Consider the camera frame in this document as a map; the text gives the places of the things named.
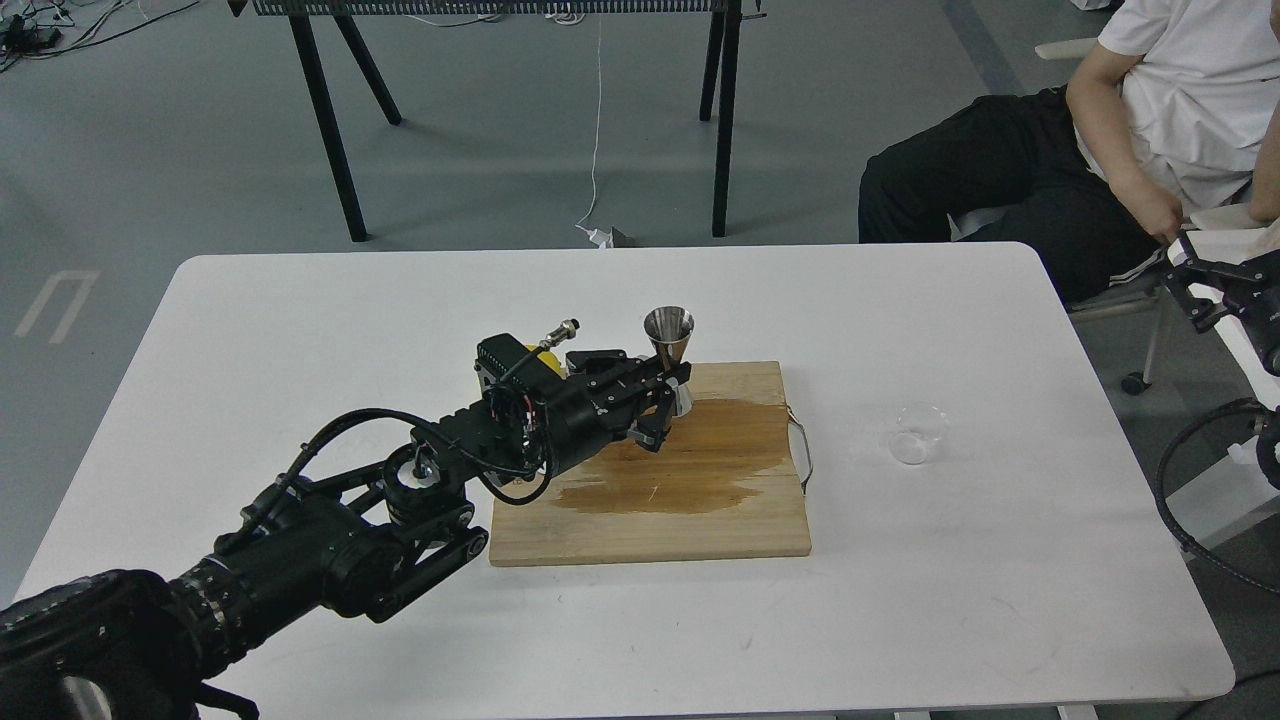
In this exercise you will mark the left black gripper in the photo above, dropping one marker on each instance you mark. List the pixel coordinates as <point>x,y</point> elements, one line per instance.
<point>546,424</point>

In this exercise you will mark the steel double jigger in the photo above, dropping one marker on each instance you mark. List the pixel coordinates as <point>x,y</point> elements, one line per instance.
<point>669,328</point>

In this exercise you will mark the small clear glass cup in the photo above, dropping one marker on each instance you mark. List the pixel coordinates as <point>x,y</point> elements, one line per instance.
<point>919,434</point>

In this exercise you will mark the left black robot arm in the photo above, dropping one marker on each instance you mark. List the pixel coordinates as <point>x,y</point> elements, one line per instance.
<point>370,515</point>

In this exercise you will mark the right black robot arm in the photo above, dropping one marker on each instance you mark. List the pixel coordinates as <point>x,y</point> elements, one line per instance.
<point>1256,421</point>

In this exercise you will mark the yellow lemon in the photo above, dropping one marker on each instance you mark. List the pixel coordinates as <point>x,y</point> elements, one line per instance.
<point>550,359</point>

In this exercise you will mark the wooden cutting board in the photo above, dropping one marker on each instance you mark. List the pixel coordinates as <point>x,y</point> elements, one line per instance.
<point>723,486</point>

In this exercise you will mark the office chair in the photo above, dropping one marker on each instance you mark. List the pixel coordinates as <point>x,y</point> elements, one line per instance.
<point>1139,294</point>

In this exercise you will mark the seated person white shirt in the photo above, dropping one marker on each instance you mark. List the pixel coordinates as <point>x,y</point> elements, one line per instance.
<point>1172,111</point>

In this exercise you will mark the black metal table frame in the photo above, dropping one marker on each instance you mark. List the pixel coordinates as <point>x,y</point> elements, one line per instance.
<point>389,64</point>

